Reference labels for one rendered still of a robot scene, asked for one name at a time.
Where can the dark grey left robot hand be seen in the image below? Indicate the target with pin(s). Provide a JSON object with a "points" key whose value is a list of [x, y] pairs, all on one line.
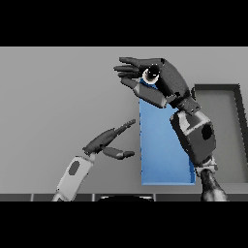
{"points": [[103, 139]]}

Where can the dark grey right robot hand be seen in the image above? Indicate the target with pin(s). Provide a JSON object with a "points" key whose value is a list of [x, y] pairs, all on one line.
{"points": [[172, 80]]}

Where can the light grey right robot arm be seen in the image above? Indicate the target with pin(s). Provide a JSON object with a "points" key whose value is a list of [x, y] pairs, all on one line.
{"points": [[197, 142]]}

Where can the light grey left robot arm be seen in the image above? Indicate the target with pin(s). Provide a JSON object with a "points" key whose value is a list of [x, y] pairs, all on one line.
{"points": [[72, 176]]}

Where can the blue bin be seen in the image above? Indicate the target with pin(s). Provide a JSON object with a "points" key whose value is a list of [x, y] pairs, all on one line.
{"points": [[161, 148]]}

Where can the dark grey bin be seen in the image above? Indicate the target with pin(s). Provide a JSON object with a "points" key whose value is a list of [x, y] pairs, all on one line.
{"points": [[223, 132]]}

